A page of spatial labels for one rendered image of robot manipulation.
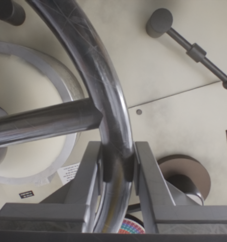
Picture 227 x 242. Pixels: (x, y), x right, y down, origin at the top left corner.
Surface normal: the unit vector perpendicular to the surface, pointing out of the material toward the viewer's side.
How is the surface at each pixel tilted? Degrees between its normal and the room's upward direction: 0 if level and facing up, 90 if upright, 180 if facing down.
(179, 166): 90
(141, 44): 90
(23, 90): 103
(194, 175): 90
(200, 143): 90
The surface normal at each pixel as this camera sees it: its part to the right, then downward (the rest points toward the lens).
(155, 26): -0.02, 0.27
